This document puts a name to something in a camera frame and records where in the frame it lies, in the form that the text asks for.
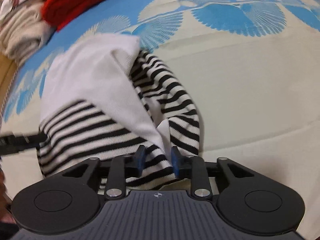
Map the striped hoodie with white vest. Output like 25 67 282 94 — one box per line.
37 34 200 189

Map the person left hand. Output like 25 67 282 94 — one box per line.
0 170 16 224

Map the wooden headboard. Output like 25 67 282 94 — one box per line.
0 54 17 113

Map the cream folded quilt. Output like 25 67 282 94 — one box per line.
1 2 54 66

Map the blue fan-pattern bed sheet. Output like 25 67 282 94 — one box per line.
1 0 319 239

